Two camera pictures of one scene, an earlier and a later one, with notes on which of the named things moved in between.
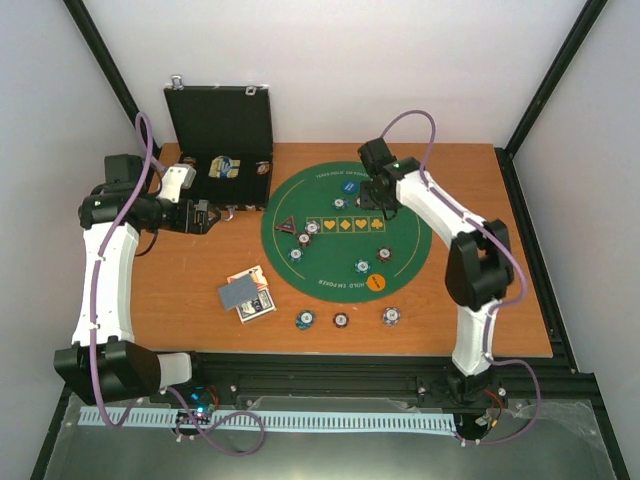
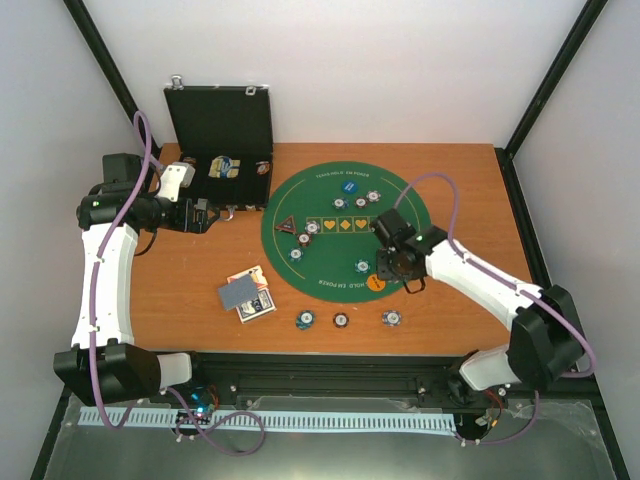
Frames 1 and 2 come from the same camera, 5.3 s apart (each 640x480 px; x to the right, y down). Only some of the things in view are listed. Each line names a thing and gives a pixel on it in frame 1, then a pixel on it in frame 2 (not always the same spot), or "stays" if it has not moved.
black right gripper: x=366 y=202 -> x=384 y=272
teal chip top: x=340 y=203 stays
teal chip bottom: x=362 y=265 stays
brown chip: x=304 y=239 stays
